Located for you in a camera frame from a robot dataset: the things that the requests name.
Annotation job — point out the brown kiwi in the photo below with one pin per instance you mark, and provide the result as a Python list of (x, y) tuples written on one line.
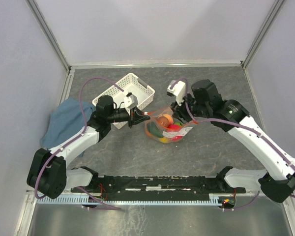
[(162, 120)]

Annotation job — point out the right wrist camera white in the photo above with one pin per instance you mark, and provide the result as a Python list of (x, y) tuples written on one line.
[(178, 89)]

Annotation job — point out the dark green avocado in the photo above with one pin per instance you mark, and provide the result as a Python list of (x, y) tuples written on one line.
[(154, 130)]

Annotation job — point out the light blue cable duct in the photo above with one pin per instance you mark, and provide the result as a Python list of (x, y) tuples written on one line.
[(86, 200)]

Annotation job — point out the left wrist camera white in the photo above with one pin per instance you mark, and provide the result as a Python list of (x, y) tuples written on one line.
[(130, 101)]

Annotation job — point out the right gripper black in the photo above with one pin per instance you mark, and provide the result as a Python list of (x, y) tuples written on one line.
[(178, 112)]

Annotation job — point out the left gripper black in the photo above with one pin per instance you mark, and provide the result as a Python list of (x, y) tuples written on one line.
[(135, 115)]

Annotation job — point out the clear zip top bag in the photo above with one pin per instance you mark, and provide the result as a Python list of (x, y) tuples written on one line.
[(167, 133)]

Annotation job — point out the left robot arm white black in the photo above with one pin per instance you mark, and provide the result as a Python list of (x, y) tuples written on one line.
[(49, 174)]

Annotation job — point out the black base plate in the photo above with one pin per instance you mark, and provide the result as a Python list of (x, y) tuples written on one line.
[(161, 188)]

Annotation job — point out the blue cloth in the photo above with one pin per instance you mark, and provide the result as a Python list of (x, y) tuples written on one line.
[(65, 121)]

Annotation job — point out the yellow lemon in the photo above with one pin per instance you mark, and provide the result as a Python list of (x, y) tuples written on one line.
[(164, 140)]

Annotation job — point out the pink yellow peach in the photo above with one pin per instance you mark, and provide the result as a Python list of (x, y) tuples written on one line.
[(169, 118)]

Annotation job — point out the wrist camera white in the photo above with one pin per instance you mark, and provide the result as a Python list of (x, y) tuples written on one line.
[(178, 89), (130, 101)]

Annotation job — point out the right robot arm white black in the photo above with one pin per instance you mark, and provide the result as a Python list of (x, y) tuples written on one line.
[(205, 104)]

